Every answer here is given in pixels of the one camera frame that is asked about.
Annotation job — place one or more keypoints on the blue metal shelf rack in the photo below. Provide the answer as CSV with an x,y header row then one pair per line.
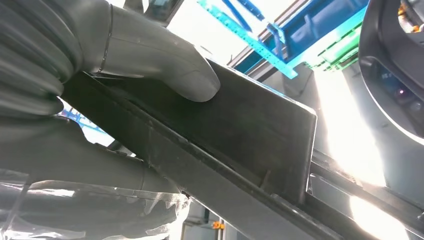
x,y
318,30

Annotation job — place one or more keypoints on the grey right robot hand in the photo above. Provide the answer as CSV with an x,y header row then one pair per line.
x,y
149,49

